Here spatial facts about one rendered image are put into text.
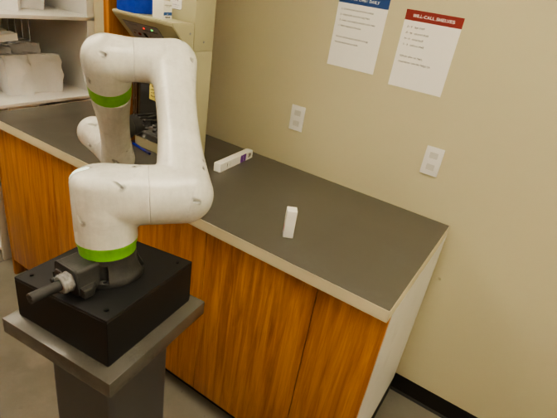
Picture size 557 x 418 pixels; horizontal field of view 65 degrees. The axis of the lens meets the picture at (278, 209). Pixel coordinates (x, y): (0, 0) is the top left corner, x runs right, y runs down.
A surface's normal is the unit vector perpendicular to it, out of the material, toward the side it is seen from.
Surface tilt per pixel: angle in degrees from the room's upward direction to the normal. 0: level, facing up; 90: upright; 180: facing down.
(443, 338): 90
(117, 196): 81
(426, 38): 90
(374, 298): 1
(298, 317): 90
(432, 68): 90
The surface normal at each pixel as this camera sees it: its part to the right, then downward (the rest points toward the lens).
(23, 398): 0.15, -0.88
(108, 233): 0.38, 0.41
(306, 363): -0.54, 0.31
